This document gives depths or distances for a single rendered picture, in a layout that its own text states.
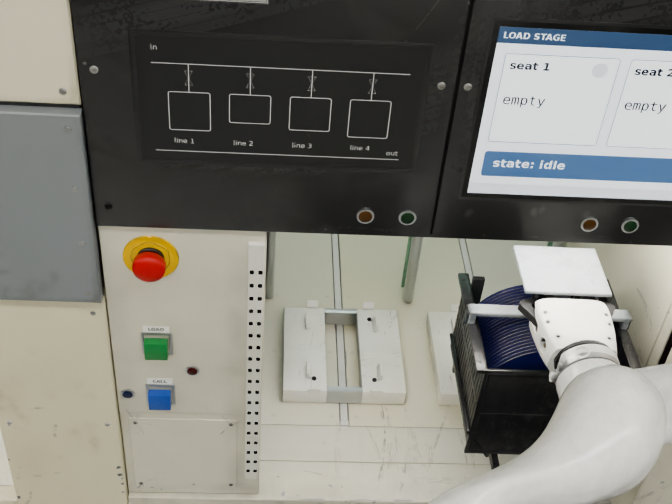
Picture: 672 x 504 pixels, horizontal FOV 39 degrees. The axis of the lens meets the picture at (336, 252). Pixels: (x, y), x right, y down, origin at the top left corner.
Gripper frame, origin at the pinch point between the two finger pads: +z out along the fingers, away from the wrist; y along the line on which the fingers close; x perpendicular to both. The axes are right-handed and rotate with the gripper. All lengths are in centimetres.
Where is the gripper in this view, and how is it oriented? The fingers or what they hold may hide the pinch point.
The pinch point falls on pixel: (558, 282)
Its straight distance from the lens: 136.4
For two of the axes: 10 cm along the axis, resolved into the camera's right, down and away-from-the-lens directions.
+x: 0.8, -7.7, -6.4
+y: 10.0, 0.4, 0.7
